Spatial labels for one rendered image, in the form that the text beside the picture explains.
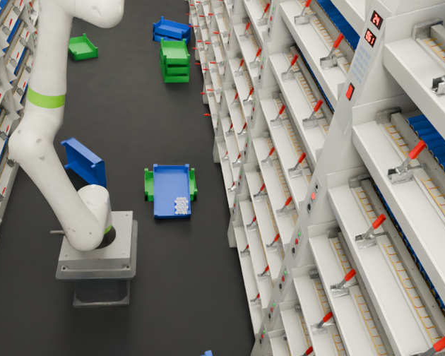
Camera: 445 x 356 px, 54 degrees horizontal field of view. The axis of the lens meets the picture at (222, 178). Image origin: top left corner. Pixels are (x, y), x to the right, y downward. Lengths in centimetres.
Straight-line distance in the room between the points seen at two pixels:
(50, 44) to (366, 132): 94
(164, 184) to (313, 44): 147
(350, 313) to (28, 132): 104
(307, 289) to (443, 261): 65
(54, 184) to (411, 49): 110
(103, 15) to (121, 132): 179
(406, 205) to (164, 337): 144
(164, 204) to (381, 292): 172
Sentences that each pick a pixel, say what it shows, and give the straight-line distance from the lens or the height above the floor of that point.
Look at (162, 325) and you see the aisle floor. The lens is 209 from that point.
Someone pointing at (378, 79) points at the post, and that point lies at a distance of 95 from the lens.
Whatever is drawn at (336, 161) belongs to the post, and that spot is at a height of 120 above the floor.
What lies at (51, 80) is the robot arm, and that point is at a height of 109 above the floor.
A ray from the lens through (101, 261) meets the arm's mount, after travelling 186.
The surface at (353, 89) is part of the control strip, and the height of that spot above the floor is 138.
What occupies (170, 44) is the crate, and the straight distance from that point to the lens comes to 381.
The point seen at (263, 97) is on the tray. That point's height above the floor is 95.
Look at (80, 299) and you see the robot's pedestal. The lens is 213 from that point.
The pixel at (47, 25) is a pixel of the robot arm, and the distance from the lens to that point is 141.
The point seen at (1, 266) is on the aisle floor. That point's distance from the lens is 238.
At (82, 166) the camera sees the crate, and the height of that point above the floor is 2.
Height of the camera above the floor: 183
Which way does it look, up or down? 42 degrees down
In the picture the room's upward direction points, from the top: 9 degrees clockwise
